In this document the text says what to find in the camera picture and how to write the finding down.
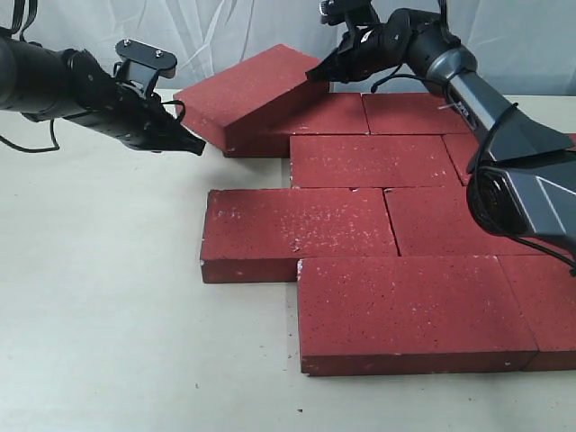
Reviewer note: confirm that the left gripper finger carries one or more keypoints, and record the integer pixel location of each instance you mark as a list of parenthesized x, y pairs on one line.
[(185, 141)]

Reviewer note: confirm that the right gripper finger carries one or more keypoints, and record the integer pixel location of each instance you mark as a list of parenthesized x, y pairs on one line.
[(331, 69)]

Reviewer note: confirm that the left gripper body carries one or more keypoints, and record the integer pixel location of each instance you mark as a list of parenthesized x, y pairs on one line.
[(100, 103)]

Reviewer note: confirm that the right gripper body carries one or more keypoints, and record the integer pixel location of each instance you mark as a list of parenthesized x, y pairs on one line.
[(370, 49)]

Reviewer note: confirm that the red brick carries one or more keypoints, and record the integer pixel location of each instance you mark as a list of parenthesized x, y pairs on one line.
[(410, 114), (545, 292), (409, 315), (260, 235), (461, 148), (333, 114), (234, 106)]

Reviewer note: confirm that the red brick under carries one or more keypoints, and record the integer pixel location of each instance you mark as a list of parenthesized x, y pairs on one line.
[(370, 161)]

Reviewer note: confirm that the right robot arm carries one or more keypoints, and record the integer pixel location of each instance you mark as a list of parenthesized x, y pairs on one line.
[(522, 174)]

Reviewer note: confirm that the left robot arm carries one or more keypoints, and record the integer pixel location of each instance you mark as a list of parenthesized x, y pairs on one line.
[(44, 85)]

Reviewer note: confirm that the red brick second row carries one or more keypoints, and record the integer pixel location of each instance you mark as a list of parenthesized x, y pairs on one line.
[(435, 221)]

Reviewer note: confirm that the white backdrop cloth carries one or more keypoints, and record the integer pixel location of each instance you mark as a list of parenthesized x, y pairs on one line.
[(522, 47)]

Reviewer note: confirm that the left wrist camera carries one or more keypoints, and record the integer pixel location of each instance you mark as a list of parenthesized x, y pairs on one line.
[(141, 65)]

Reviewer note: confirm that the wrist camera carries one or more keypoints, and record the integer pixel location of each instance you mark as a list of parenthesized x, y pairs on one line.
[(141, 65), (355, 13)]

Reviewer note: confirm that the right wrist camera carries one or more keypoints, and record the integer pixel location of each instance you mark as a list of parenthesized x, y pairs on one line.
[(355, 13)]

